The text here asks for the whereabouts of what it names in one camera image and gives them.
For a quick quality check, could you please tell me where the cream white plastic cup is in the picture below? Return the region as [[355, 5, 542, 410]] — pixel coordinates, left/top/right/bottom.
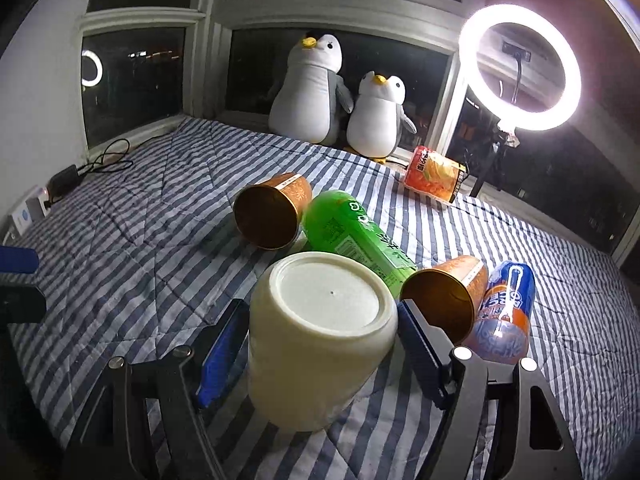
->
[[247, 252, 398, 432]]

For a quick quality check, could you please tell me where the blue orange printed cup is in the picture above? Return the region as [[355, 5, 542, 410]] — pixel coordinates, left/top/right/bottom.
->
[[463, 261, 536, 364]]

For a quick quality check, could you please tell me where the right copper paper cup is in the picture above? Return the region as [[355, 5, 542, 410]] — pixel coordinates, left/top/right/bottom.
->
[[399, 255, 488, 344]]

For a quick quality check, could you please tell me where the copper paper cup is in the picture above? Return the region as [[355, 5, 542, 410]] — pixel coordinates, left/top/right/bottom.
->
[[232, 172, 312, 250], [399, 255, 488, 344]]

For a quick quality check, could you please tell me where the left copper paper cup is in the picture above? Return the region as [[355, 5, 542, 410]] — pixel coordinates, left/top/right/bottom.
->
[[232, 172, 312, 250]]

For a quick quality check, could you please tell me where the green plastic cup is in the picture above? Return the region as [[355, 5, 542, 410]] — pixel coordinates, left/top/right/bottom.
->
[[302, 190, 418, 299]]

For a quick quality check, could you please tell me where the white power strip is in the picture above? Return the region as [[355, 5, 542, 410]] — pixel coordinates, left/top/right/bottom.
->
[[1, 185, 51, 245]]

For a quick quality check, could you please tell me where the striped blue white quilt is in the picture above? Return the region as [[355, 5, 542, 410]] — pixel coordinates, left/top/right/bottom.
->
[[10, 118, 639, 479]]

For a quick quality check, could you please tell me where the black tripod stand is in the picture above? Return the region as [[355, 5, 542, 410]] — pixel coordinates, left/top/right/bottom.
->
[[470, 126, 513, 197]]

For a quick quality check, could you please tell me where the large penguin plush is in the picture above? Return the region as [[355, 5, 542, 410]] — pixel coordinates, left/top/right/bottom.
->
[[268, 34, 355, 146]]

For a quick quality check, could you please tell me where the small penguin plush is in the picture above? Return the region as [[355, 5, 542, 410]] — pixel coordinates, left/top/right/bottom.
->
[[346, 70, 416, 159]]

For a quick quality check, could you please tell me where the black power adapter cable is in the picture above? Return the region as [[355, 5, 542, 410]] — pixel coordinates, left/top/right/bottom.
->
[[46, 138, 136, 201]]

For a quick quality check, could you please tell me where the white ring light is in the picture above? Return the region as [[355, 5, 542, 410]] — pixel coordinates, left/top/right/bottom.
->
[[459, 4, 582, 133]]

